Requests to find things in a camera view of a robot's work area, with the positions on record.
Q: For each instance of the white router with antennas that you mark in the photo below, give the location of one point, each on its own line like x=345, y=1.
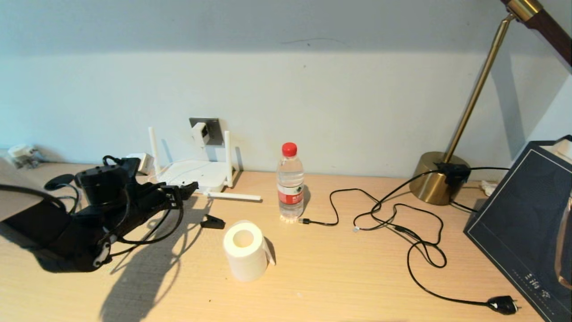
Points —
x=196, y=174

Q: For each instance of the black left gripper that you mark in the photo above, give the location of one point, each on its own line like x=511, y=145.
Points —
x=156, y=199

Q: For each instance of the small black clip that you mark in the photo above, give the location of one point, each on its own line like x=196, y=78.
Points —
x=213, y=222

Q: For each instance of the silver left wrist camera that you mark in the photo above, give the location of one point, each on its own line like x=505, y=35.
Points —
x=145, y=163

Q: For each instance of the clear red-capped water bottle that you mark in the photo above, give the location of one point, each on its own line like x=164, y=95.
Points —
x=290, y=183

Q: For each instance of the white power adapter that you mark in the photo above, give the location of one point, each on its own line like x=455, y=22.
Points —
x=199, y=133

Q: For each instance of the small white object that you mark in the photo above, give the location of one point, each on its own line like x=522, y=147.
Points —
x=22, y=153
x=489, y=188

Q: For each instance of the cream flat panel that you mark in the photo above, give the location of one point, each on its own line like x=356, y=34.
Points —
x=13, y=197

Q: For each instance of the grey wall socket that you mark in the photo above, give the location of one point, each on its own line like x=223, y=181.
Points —
x=215, y=132

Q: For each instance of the brass desk lamp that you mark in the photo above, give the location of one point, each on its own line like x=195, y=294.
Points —
x=435, y=179

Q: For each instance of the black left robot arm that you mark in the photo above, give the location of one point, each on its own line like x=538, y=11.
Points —
x=67, y=237

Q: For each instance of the white toilet paper roll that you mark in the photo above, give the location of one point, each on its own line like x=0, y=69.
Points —
x=246, y=255

